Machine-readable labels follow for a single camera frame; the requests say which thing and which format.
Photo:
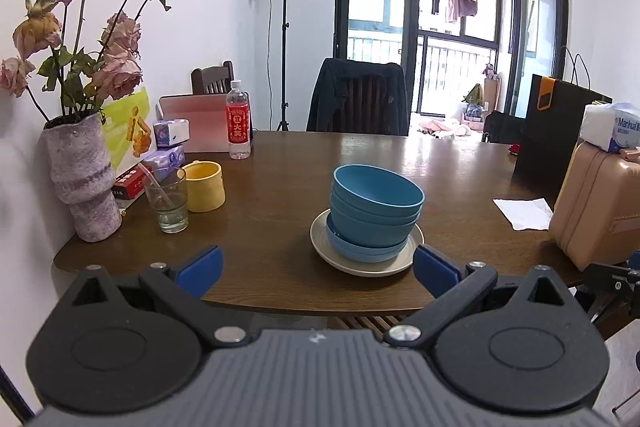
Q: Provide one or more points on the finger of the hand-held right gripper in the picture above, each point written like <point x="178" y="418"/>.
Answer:
<point x="602" y="276"/>
<point x="635" y="259"/>

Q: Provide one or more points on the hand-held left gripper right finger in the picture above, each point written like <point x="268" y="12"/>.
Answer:
<point x="435" y="269"/>

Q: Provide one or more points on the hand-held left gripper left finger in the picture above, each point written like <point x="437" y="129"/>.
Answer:
<point x="202" y="269"/>

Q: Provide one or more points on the blue shallow plate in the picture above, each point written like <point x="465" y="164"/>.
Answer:
<point x="350" y="251"/>
<point x="370" y="260"/>

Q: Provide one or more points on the blue ribbed bowl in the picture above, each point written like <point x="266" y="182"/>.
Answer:
<point x="375" y="187"/>
<point x="370" y="238"/>
<point x="345" y="216"/>

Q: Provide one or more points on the cream ribbed plate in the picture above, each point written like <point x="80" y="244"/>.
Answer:
<point x="320" y="243"/>

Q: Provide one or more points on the clear drinking glass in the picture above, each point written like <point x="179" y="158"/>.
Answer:
<point x="170" y="217"/>

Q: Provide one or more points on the beige suitcase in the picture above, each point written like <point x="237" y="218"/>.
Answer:
<point x="595" y="207"/>

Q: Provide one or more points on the yellow mug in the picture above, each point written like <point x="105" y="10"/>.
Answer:
<point x="205" y="189"/>

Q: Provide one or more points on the slatted wooden chair seat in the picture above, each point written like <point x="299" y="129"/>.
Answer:
<point x="372" y="323"/>

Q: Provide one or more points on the clear straw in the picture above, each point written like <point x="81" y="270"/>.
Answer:
<point x="157" y="187"/>

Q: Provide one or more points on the white paper napkin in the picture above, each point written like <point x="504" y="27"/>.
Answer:
<point x="522" y="213"/>

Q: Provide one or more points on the red box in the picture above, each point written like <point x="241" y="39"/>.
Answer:
<point x="130" y="182"/>

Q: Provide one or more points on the white blue tissue pack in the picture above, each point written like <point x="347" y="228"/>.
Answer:
<point x="610" y="127"/>

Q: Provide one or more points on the white purple tissue packet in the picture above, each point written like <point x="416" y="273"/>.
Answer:
<point x="170" y="133"/>

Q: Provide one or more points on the pink white bedding pile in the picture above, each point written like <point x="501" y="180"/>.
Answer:
<point x="442" y="128"/>

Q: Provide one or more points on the pink open box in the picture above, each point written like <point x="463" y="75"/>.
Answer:
<point x="200" y="127"/>

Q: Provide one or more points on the small red flower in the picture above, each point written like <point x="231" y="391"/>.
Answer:
<point x="513" y="149"/>

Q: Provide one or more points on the black paper bag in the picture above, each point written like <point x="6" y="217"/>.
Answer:
<point x="545" y="142"/>

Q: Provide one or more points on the red label plastic bottle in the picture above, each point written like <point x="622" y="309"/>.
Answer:
<point x="238" y="127"/>

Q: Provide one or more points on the grey textured vase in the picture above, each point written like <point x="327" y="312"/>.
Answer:
<point x="82" y="177"/>

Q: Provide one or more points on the yellow-green snack bag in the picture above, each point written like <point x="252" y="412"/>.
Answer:
<point x="125" y="127"/>

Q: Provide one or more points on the dark wooden chair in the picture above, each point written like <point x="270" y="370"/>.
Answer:
<point x="365" y="104"/>
<point x="212" y="79"/>

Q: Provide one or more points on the chair with black jacket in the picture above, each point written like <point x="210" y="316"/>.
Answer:
<point x="325" y="102"/>

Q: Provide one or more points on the bunch of dried pink roses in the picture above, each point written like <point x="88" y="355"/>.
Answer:
<point x="117" y="74"/>

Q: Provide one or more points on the black sliding door frame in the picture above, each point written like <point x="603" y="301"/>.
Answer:
<point x="415" y="32"/>

